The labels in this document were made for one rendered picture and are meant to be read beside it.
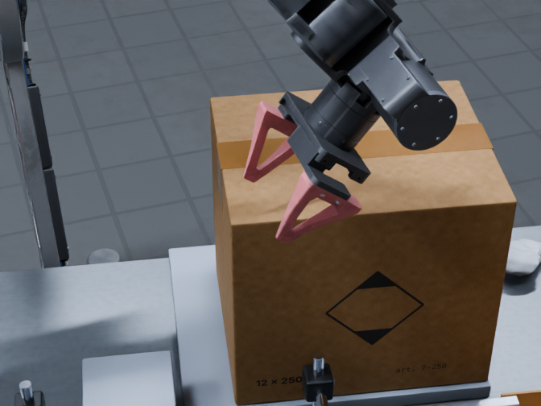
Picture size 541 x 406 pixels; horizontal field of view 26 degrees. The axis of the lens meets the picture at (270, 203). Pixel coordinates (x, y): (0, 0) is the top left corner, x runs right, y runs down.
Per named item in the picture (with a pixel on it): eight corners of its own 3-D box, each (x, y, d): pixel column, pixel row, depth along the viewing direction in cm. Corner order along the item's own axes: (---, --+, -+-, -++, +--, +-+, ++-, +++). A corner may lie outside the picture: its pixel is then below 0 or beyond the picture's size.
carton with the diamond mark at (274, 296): (234, 407, 135) (229, 224, 118) (215, 270, 154) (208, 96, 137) (489, 382, 138) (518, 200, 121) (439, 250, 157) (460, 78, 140)
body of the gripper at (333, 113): (310, 164, 104) (362, 101, 102) (273, 104, 112) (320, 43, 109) (360, 189, 108) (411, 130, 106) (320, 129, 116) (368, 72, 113)
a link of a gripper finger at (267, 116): (237, 197, 111) (298, 122, 108) (216, 155, 116) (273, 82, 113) (289, 221, 115) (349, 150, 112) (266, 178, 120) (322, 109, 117)
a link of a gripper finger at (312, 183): (262, 243, 106) (326, 166, 102) (237, 196, 111) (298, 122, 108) (315, 267, 110) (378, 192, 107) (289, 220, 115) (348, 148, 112)
